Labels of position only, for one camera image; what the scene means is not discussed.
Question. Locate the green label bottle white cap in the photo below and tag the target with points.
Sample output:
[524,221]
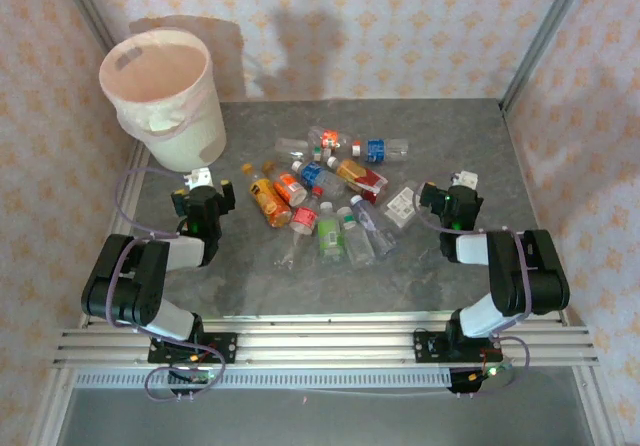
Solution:
[330,233]

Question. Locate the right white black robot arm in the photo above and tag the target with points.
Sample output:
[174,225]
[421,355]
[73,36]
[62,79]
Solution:
[520,271]

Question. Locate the clear bottle green white cap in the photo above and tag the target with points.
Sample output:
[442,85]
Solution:
[357,243]

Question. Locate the left aluminium side rail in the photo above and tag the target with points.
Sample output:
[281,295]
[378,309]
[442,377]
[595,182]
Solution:
[132,196]

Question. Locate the orange label bottle brown cap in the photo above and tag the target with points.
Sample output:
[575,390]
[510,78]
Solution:
[290,186]

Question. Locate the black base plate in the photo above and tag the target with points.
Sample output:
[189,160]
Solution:
[225,348]
[425,348]

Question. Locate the aluminium side rail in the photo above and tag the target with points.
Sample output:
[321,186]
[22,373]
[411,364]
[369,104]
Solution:
[132,196]
[602,416]

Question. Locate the pink bin liner bag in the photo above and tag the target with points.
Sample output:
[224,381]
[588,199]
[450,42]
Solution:
[155,71]

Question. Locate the left aluminium corner post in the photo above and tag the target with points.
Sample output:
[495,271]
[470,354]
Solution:
[86,3]

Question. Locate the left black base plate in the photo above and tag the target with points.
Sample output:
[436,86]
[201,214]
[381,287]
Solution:
[225,348]

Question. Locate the orange juice bottle yellow label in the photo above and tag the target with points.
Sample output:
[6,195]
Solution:
[270,201]

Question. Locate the blue label clear bottle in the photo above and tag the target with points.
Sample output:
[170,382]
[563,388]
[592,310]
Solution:
[376,150]

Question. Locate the aluminium corner post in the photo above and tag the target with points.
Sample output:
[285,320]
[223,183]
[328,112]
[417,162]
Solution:
[540,41]
[86,3]

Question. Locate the crushed clear plastic bottle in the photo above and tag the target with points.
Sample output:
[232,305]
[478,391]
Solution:
[290,146]

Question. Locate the aluminium front rail frame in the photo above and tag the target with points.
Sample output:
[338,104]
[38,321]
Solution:
[325,346]

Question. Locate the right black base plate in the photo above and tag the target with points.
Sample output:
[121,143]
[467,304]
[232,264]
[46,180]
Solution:
[425,348]

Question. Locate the clear bottle purple cap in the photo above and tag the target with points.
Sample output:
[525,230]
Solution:
[375,228]

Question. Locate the small circuit board green LED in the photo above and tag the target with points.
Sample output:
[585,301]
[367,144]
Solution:
[200,377]
[472,377]

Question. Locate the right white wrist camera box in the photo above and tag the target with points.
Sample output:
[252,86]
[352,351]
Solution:
[467,178]

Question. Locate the white plastic bin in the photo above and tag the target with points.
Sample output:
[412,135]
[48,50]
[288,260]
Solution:
[200,131]

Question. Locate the small orange cap item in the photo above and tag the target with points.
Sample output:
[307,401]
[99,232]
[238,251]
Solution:
[356,150]

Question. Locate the small white bottle green cap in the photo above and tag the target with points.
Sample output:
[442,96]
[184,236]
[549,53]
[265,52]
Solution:
[318,154]

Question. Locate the blue label bottle white cap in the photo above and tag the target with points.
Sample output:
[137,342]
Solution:
[314,173]

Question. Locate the right aluminium side rail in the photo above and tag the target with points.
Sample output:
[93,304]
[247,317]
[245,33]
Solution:
[602,416]

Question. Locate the clear bottle white label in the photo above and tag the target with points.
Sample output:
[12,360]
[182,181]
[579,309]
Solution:
[400,206]

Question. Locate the red label bottle red cap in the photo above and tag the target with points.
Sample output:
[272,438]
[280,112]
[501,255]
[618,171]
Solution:
[303,217]

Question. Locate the right aluminium corner post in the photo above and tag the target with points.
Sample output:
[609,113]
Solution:
[540,41]

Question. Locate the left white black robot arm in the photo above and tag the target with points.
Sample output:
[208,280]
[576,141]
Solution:
[125,276]

